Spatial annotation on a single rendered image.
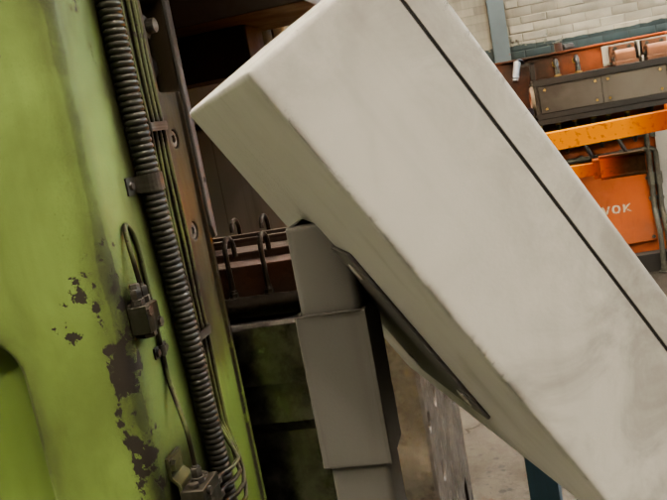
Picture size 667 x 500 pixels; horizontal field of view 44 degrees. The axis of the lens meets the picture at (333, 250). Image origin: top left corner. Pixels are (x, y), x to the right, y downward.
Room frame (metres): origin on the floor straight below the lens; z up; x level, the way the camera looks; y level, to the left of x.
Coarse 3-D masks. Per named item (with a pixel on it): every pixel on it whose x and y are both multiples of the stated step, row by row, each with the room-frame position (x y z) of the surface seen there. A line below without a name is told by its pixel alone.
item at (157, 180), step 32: (96, 0) 0.75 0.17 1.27; (128, 64) 0.75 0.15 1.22; (128, 96) 0.75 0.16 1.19; (128, 128) 0.75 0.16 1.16; (128, 192) 0.74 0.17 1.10; (160, 192) 0.76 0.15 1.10; (160, 224) 0.76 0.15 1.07; (160, 256) 0.76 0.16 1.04; (192, 320) 0.77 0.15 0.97; (192, 352) 0.76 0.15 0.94; (192, 384) 0.77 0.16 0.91; (224, 448) 0.77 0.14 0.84; (224, 480) 0.77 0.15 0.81
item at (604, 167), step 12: (600, 156) 1.52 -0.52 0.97; (612, 156) 1.50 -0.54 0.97; (624, 156) 1.50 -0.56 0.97; (636, 156) 1.50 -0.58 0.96; (576, 168) 1.52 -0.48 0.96; (588, 168) 1.52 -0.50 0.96; (600, 168) 1.52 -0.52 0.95; (612, 168) 1.51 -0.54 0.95; (624, 168) 1.51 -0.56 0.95; (636, 168) 1.50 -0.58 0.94
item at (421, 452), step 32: (256, 320) 0.96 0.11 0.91; (288, 320) 0.94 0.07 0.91; (256, 352) 0.95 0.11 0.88; (288, 352) 0.94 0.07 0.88; (256, 384) 0.95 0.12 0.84; (288, 384) 0.95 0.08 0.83; (416, 384) 0.91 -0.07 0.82; (256, 416) 0.96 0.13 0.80; (288, 416) 0.95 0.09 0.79; (416, 416) 0.91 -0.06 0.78; (448, 416) 1.11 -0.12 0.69; (256, 448) 0.99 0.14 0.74; (288, 448) 0.98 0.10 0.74; (320, 448) 0.97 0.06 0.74; (416, 448) 0.91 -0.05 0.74; (448, 448) 1.05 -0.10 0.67; (288, 480) 0.98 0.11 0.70; (320, 480) 0.97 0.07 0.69; (416, 480) 0.91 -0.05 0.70; (448, 480) 1.00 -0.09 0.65
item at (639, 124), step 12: (612, 120) 1.00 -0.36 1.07; (624, 120) 0.98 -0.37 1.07; (636, 120) 0.98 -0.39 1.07; (648, 120) 0.98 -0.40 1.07; (660, 120) 0.97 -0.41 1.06; (552, 132) 1.01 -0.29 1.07; (564, 132) 1.00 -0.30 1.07; (576, 132) 0.99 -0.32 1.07; (588, 132) 0.99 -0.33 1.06; (600, 132) 0.99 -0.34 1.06; (612, 132) 0.99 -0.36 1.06; (624, 132) 0.98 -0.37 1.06; (636, 132) 0.98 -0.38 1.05; (648, 132) 0.98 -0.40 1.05; (564, 144) 1.00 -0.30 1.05; (576, 144) 1.00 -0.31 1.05; (588, 144) 0.99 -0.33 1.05
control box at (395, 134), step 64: (384, 0) 0.32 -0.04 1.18; (256, 64) 0.31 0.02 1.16; (320, 64) 0.31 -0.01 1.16; (384, 64) 0.32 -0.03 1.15; (448, 64) 0.32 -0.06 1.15; (256, 128) 0.39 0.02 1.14; (320, 128) 0.31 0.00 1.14; (384, 128) 0.32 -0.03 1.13; (448, 128) 0.32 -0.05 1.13; (512, 128) 0.33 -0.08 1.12; (320, 192) 0.37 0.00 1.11; (384, 192) 0.32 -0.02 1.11; (448, 192) 0.32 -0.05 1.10; (512, 192) 0.33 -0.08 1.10; (576, 192) 0.33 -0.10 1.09; (384, 256) 0.35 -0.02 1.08; (448, 256) 0.32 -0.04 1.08; (512, 256) 0.33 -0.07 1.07; (576, 256) 0.33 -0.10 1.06; (448, 320) 0.33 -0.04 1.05; (512, 320) 0.33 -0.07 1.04; (576, 320) 0.33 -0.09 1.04; (640, 320) 0.34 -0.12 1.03; (512, 384) 0.32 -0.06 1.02; (576, 384) 0.33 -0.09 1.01; (640, 384) 0.34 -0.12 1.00; (576, 448) 0.33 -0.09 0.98; (640, 448) 0.34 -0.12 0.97
